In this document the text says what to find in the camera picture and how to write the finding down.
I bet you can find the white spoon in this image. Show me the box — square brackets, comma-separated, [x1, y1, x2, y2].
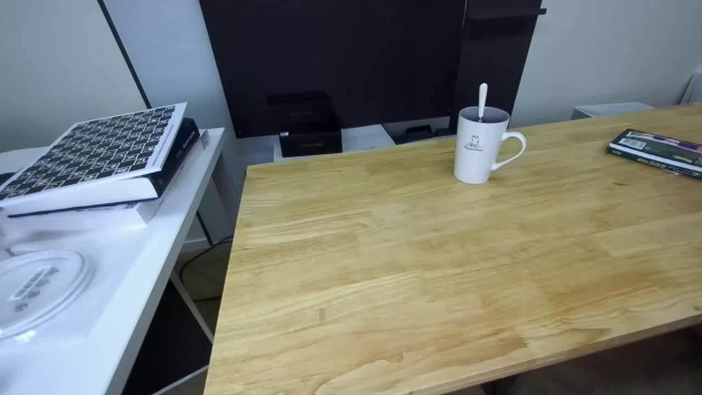
[476, 81, 492, 123]

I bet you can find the white ceramic mug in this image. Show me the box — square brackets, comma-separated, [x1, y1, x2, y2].
[452, 105, 529, 186]

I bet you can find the small black box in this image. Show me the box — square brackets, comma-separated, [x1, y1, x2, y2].
[266, 91, 344, 159]

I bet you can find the large black panel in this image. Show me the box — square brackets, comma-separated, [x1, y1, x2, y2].
[197, 0, 469, 140]

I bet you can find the white side table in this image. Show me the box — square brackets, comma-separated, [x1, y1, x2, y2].
[0, 127, 228, 395]

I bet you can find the green marker box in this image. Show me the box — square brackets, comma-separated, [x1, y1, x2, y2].
[606, 127, 702, 182]

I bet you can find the round clear plastic lid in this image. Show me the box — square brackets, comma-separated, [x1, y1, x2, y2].
[0, 247, 98, 345]

